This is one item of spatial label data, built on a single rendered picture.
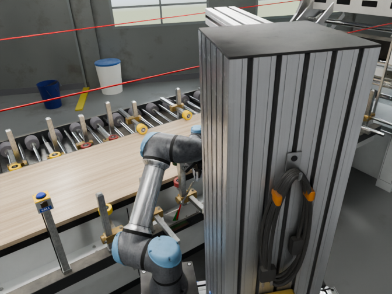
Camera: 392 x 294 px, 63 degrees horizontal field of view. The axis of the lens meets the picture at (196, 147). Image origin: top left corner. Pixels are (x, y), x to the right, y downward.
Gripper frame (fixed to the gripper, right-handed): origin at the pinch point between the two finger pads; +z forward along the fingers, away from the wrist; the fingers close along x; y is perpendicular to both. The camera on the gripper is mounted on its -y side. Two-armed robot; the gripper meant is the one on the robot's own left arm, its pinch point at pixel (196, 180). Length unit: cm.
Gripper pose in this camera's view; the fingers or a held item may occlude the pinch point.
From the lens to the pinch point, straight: 194.9
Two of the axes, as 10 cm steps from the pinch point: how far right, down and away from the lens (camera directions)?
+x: -5.5, -4.0, 7.3
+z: 0.4, 8.6, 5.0
